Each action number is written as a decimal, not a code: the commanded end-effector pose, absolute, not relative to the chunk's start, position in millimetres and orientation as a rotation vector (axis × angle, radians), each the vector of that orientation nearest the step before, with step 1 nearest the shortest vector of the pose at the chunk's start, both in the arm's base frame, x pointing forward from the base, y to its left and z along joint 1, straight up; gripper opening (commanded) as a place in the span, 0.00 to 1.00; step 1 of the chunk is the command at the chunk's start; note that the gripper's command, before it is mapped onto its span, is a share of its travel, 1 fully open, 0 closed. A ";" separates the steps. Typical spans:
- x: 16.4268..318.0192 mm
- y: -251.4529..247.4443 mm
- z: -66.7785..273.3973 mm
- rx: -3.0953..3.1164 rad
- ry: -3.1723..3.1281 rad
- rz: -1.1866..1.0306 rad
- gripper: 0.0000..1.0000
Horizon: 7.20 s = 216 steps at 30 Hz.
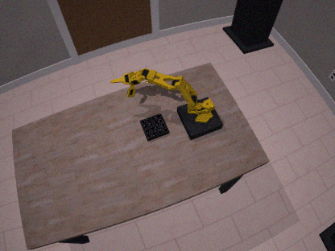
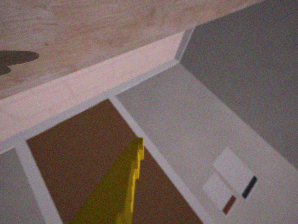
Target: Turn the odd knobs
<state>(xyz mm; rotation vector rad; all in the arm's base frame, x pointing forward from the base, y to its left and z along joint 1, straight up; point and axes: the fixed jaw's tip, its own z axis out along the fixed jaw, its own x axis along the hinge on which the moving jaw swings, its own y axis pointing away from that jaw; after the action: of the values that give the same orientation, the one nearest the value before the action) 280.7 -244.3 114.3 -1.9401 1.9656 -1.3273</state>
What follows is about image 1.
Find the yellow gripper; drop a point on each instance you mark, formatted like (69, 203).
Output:
(126, 76)

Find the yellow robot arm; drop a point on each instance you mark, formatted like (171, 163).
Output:
(182, 85)

